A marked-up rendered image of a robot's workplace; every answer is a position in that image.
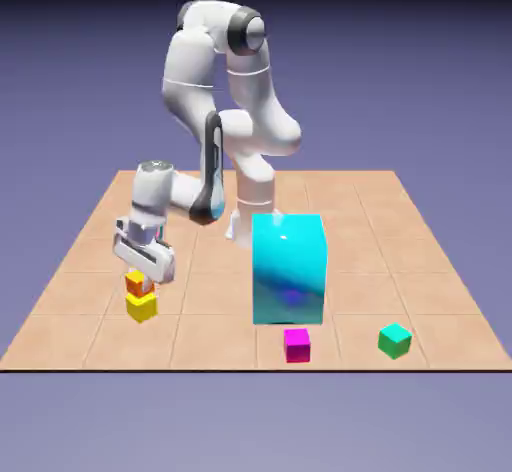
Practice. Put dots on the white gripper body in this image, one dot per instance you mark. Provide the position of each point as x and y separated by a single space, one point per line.
144 256

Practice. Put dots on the small orange cube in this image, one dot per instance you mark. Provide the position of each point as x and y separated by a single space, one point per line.
136 284

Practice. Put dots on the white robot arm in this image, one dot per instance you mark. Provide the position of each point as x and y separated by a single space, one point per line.
248 120

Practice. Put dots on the small yellow cube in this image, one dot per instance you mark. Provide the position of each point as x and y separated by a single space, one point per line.
141 308

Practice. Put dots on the small magenta cube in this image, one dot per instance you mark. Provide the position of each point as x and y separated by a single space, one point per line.
297 345

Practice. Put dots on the small green cube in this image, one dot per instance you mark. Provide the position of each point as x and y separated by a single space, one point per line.
394 340

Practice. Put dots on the large cyan box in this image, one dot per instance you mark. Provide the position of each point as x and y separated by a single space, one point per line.
288 268

